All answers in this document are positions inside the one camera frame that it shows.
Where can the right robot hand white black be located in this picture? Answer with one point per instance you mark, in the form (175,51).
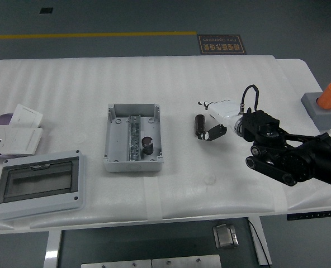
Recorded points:
(224,111)

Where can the long black cylindrical battery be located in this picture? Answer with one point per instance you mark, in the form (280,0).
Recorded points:
(199,124)

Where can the short black cylindrical battery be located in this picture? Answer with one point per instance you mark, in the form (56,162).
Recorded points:
(147,145)

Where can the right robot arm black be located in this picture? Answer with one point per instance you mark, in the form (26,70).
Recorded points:
(294,159)

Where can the grey open junction box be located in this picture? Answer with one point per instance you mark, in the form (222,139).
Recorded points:
(118,139)

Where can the silver metal floor box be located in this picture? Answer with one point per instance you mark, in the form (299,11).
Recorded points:
(224,236)

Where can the white foam mat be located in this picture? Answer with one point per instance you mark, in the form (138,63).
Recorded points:
(182,83)

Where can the black floor sign orange text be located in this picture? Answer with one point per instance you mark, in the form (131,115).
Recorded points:
(221,44)

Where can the grey block holder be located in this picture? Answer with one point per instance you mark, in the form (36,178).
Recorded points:
(329,117)

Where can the white table leg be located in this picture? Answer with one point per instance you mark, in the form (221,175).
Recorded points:
(52,251)
(263,240)

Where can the black table control panel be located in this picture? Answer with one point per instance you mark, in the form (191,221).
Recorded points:
(309,215)

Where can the grey metal plate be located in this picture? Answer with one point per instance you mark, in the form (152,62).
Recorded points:
(115,264)
(185,262)

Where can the black floor hatch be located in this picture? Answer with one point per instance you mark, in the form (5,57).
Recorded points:
(46,10)

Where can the grey cover with dark window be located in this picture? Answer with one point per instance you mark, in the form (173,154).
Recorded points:
(39,201)

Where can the purple disc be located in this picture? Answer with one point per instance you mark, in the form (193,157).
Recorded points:
(2,119)

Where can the metal rail in junction box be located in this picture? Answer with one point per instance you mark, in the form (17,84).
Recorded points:
(134,134)

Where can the white tilted switch panel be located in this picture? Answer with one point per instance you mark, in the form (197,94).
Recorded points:
(25,115)

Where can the white flat switch panel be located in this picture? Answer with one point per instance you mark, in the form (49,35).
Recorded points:
(23,141)

